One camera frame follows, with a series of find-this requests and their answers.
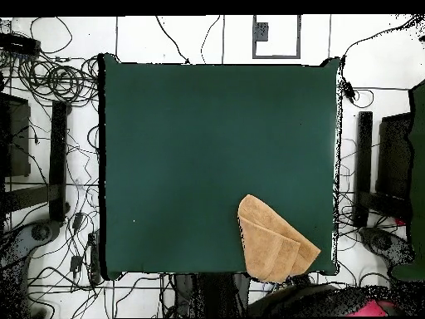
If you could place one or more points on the tan terry towel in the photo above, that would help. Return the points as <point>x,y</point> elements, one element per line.
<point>269,242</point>

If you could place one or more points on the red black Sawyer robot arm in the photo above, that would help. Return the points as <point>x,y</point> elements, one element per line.
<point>315,302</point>

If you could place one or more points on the dark green table cloth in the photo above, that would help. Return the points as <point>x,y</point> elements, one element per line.
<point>166,133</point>

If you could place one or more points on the small black power adapter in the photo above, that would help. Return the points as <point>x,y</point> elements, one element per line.
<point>75,264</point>
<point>78,221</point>

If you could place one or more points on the gray square floor box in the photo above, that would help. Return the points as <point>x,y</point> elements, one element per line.
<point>260,31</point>

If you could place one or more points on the gray black floor stand base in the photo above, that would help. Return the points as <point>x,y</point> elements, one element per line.
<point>382,241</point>
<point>40,232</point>

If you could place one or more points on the black box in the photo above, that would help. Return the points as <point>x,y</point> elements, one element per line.
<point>393,156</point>
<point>16,136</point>

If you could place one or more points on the dark green fabric sheet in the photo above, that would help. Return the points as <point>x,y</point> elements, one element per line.
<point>418,166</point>

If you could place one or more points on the black power strip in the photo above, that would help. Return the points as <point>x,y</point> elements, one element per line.
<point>20,43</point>

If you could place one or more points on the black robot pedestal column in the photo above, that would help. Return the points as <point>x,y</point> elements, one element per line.
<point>212,295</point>

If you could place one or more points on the gray floor hatch frame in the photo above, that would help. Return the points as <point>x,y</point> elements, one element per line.
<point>275,56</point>

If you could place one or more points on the black metal stand frame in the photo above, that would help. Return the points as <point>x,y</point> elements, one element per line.
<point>363,166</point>
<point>58,159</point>

